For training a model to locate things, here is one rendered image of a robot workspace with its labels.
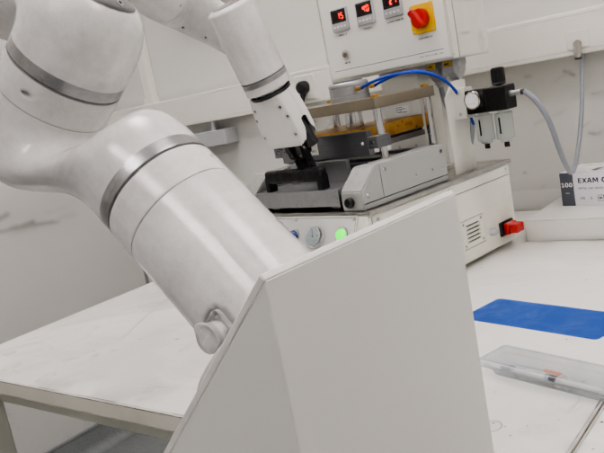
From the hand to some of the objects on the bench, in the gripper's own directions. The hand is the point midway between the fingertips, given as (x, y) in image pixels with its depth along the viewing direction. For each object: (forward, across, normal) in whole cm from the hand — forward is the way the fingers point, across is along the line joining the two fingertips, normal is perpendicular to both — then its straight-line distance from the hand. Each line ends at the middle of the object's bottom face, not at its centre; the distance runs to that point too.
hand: (306, 164), depth 132 cm
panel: (+19, 0, +21) cm, 28 cm away
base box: (+30, -2, -5) cm, 30 cm away
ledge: (+46, -58, -50) cm, 89 cm away
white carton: (+41, -32, -50) cm, 72 cm away
